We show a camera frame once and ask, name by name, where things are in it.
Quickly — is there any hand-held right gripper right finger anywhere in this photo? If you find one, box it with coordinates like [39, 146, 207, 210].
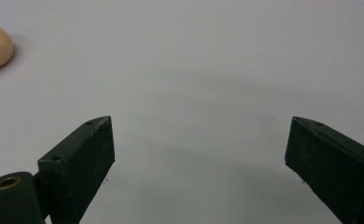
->
[284, 116, 364, 224]

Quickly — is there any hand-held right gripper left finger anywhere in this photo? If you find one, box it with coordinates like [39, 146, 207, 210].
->
[37, 115, 116, 224]

